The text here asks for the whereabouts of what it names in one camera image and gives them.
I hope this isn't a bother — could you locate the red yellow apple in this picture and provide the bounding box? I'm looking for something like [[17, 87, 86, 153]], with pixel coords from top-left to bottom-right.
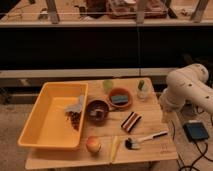
[[86, 136, 101, 153]]

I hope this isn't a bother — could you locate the green vegetable in glass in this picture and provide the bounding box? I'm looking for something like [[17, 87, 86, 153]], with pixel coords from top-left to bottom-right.
[[138, 80, 145, 91]]

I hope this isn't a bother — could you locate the clear glass cup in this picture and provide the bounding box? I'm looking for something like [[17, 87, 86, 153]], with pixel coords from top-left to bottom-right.
[[137, 85, 148, 101]]

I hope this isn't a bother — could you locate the black foot pedal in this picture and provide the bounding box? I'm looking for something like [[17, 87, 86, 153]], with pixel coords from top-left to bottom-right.
[[183, 122, 209, 142]]

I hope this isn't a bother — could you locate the bunch of dark grapes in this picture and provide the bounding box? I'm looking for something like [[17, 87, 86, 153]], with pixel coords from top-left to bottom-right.
[[66, 112, 81, 130]]

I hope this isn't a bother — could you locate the yellow banana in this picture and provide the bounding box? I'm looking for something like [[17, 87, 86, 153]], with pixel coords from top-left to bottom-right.
[[110, 136, 120, 163]]

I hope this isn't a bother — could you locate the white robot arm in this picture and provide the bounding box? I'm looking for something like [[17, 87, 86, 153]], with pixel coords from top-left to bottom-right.
[[159, 63, 213, 122]]

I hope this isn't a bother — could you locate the blue sponge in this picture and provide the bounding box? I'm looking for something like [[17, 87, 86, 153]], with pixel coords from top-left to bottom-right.
[[111, 95, 128, 104]]

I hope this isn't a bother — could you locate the green plastic cup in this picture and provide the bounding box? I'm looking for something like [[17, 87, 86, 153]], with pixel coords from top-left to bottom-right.
[[103, 79, 113, 94]]

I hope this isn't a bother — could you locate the yellow plastic bin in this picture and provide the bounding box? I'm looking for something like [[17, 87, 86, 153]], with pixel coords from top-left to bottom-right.
[[18, 82, 88, 150]]

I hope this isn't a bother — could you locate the terracotta bowl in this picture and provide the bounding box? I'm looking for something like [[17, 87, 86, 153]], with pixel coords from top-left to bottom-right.
[[107, 87, 133, 110]]

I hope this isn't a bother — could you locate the black cable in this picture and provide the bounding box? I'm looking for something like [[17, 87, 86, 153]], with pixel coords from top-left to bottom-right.
[[170, 119, 213, 171]]

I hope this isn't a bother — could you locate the dark brown bowl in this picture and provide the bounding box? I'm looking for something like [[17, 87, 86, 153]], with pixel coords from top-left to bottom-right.
[[86, 100, 109, 124]]

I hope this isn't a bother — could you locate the striped brown white block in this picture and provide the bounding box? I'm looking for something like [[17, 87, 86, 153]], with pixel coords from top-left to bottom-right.
[[121, 112, 141, 133]]

